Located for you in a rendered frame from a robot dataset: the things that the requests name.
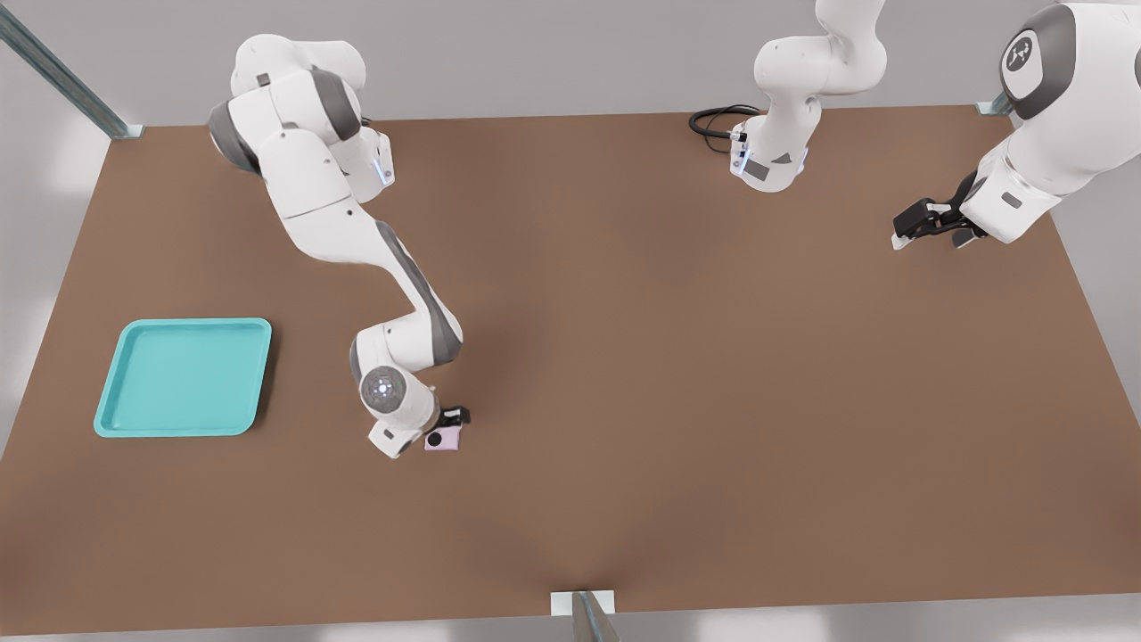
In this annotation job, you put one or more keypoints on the pale lilac phone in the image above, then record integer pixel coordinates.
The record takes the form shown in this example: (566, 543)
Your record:
(448, 439)

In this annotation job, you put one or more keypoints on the pale blue-green tray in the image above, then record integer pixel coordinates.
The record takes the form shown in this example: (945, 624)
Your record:
(183, 379)

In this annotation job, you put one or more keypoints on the silver frame post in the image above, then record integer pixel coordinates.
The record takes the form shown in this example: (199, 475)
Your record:
(67, 80)
(588, 615)
(997, 106)

